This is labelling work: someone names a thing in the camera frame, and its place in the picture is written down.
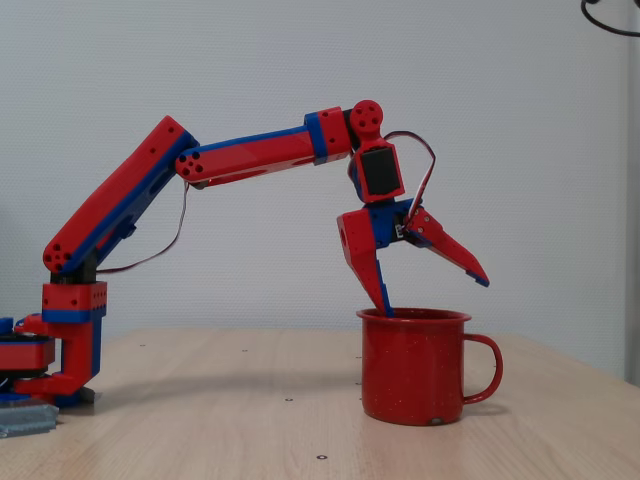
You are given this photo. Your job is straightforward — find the red enamel mug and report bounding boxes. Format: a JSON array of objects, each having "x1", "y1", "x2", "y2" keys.
[{"x1": 355, "y1": 307, "x2": 504, "y2": 428}]

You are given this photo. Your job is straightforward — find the red white servo cable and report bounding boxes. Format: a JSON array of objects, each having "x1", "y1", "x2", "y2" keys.
[
  {"x1": 94, "y1": 179, "x2": 192, "y2": 275},
  {"x1": 382, "y1": 130, "x2": 438, "y2": 224}
]

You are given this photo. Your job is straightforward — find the black hanging cable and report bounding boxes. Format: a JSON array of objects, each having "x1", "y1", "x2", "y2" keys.
[{"x1": 580, "y1": 0, "x2": 640, "y2": 38}]

